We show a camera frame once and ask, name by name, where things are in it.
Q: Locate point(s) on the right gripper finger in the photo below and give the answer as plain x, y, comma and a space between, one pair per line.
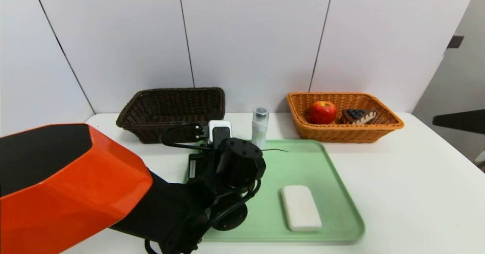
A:
466, 122

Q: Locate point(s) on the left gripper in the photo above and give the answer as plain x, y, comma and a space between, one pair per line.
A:
193, 168

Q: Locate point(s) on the white spray bottle silver cap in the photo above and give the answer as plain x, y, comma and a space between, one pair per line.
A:
260, 129

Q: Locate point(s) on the chocolate blueberry cake slice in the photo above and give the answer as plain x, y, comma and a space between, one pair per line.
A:
358, 117

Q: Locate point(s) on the red apple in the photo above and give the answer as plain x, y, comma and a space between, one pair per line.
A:
323, 113

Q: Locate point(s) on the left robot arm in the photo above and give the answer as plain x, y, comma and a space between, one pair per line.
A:
75, 178

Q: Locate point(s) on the dark brown wicker basket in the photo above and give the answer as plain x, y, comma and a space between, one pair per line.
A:
151, 131

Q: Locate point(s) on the orange wicker basket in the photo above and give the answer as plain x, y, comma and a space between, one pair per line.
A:
341, 134

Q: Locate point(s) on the pale box behind table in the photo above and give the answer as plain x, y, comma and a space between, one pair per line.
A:
481, 158

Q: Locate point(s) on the light green plastic tray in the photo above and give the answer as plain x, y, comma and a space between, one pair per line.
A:
303, 163

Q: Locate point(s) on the white soap bar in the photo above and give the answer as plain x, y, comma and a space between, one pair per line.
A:
301, 208

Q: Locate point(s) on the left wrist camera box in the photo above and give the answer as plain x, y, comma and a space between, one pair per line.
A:
219, 127

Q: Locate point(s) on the dark wall bracket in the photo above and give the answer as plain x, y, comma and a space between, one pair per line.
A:
454, 42

